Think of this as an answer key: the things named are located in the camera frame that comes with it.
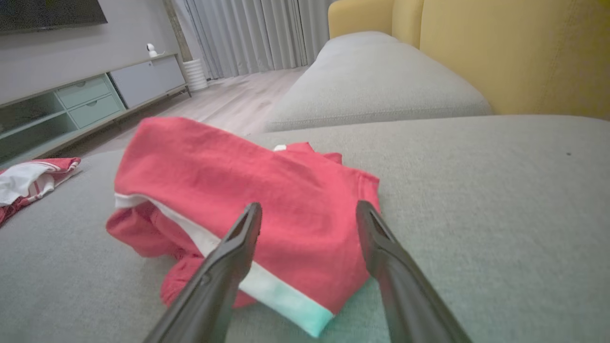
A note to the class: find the red white striped garment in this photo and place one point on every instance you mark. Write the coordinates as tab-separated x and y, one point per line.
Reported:
28	183

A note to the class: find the low grey tv cabinet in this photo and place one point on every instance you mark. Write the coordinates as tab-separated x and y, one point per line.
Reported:
138	83

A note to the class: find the small white security camera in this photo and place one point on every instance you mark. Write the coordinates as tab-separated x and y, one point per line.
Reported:
151	49

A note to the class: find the small grey sofa seat cushion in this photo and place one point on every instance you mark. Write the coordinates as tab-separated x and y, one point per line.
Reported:
381	81

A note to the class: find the wide yellow sofa back cushion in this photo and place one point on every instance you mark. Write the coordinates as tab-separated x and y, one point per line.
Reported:
514	52

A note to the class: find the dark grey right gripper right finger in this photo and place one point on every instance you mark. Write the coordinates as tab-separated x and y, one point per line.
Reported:
405	295

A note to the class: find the black flat television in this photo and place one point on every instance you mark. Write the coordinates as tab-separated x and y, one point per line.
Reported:
43	12

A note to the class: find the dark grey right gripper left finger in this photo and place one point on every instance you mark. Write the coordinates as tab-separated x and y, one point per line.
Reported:
214	281

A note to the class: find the white ribbed cylinder bin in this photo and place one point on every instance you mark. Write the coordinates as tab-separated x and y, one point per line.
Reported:
195	75

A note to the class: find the red garment with white band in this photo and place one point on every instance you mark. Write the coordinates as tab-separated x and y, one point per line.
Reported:
238	176

